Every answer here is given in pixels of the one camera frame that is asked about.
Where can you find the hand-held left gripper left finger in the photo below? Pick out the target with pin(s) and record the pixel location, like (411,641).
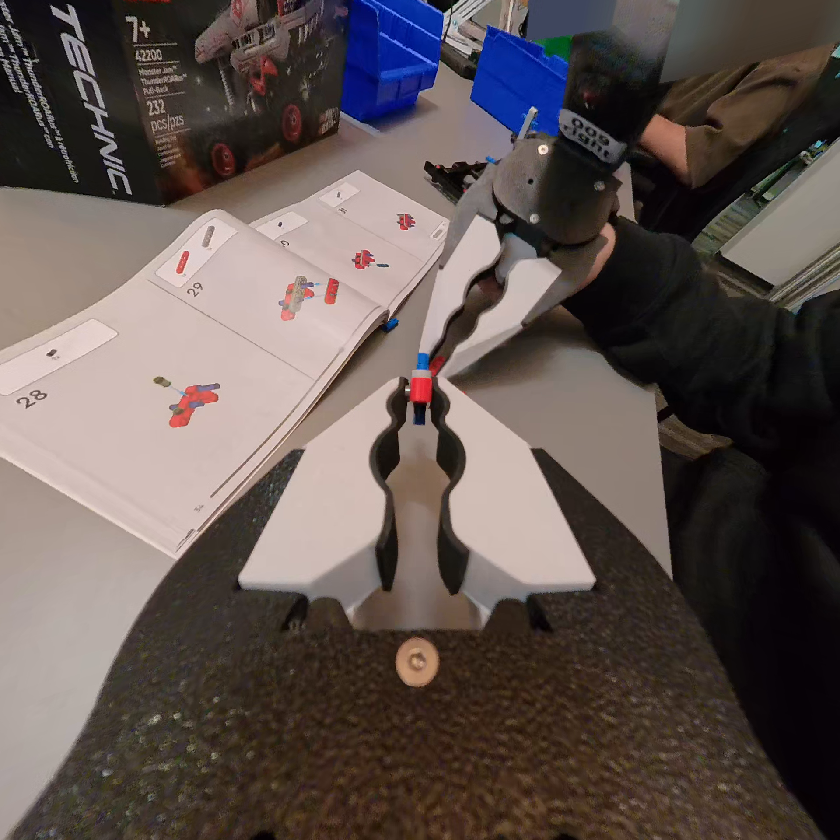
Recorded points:
(328,512)

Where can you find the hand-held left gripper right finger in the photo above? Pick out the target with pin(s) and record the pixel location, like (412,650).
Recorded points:
(518,525)

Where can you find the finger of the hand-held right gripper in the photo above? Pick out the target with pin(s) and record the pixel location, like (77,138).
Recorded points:
(459,275)
(518,302)

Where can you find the red toy beam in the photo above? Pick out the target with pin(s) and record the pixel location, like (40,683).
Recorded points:
(438,365)

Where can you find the red blue toy brick assembly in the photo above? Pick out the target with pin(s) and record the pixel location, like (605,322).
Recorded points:
(420,387)

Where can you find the person's right forearm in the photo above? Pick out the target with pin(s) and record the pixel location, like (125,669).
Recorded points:
(689,328)

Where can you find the grey desk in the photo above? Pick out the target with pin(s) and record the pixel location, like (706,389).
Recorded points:
(79,623)

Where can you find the blue storage bin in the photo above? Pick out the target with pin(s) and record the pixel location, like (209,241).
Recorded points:
(518,79)
(387,59)

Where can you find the white instruction booklet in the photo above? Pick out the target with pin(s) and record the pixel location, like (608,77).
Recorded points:
(131,446)

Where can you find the person's torso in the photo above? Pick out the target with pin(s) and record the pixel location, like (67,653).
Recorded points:
(754,558)

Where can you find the black toy set box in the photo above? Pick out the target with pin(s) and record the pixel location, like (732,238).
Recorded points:
(79,98)

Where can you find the black toy brick frame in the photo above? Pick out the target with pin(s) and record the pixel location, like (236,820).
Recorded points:
(453,178)

